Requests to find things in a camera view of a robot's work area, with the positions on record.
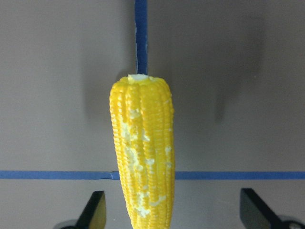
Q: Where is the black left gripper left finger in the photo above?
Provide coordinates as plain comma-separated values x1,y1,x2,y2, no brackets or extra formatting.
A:
75,191,106,229

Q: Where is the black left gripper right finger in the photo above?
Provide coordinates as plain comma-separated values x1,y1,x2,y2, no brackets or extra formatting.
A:
239,188,282,229

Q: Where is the yellow corn cob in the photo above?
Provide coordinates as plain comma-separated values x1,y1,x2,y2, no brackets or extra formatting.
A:
109,74,175,229

